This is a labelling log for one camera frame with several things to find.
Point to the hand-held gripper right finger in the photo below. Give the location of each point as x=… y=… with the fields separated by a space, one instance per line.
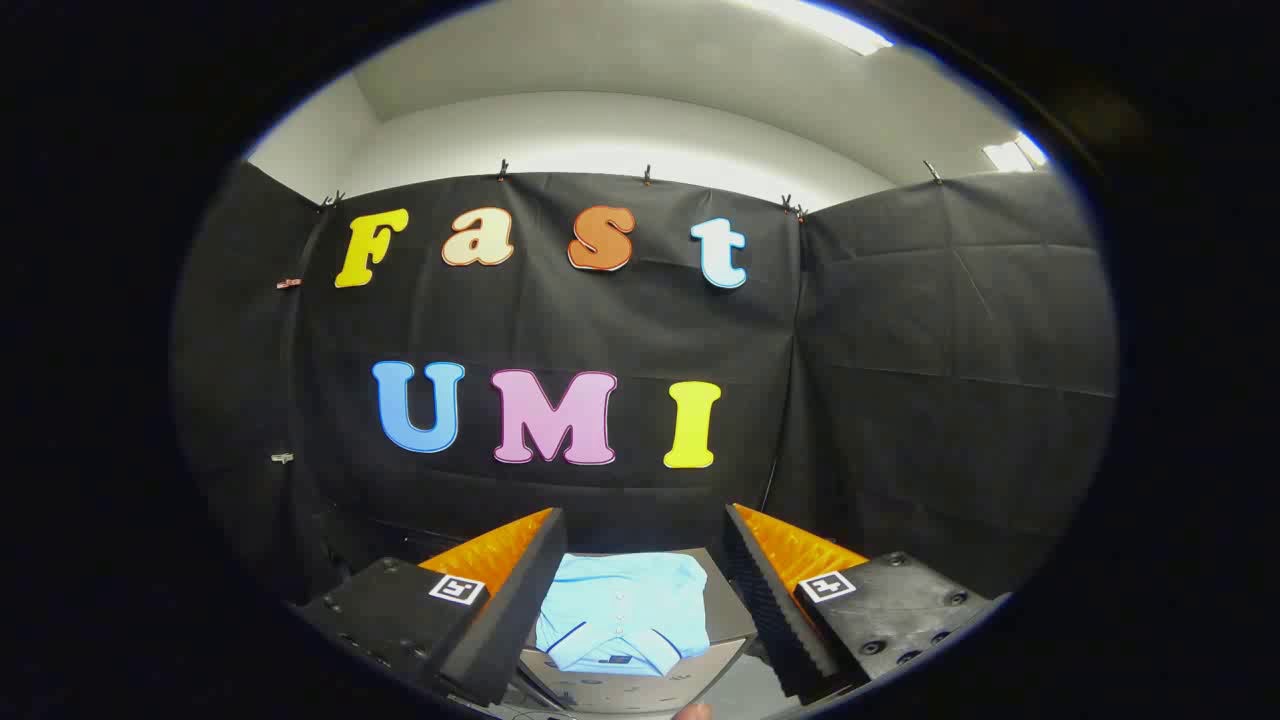
x=765 y=610

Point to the ceiling light panel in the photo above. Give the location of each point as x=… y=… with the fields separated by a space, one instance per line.
x=1012 y=153

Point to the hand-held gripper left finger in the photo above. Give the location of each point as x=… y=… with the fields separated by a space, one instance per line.
x=520 y=610

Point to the light blue button shirt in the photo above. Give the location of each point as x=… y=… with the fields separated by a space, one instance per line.
x=620 y=610

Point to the thin backdrop frame pole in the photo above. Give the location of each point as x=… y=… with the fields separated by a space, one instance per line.
x=772 y=480

